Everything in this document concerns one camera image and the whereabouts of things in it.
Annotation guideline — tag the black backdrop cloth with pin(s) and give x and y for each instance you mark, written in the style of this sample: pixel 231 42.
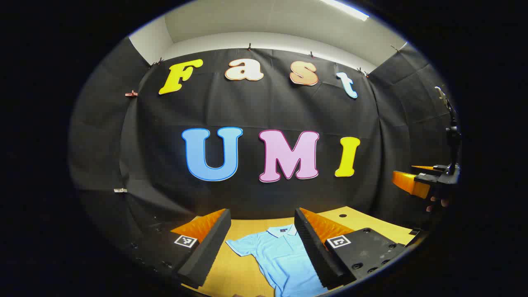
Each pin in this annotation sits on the black backdrop cloth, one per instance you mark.
pixel 247 107

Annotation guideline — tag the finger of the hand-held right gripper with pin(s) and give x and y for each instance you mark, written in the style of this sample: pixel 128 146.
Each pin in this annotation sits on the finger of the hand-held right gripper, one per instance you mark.
pixel 410 183
pixel 431 168

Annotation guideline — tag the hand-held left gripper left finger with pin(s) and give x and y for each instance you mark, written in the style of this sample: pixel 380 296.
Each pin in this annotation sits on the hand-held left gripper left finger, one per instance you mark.
pixel 210 247

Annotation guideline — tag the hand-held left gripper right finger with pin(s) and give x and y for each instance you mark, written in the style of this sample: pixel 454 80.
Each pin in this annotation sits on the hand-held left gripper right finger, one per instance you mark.
pixel 315 251

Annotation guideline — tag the light blue T-shirt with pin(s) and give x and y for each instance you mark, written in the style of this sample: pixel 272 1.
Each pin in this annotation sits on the light blue T-shirt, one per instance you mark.
pixel 280 258

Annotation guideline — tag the red cloth clip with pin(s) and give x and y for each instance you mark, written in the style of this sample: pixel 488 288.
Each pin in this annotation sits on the red cloth clip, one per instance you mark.
pixel 131 94

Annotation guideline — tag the ceiling light strip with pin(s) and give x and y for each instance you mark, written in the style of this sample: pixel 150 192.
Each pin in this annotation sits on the ceiling light strip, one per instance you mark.
pixel 344 9

